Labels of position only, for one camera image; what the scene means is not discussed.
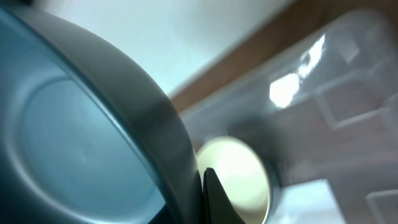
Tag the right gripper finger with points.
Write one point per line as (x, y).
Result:
(217, 207)

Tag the large cream bowl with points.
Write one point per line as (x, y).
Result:
(242, 175)

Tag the large dark blue bowl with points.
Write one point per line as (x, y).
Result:
(274, 190)

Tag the clear plastic storage bin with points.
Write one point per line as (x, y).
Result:
(326, 108)

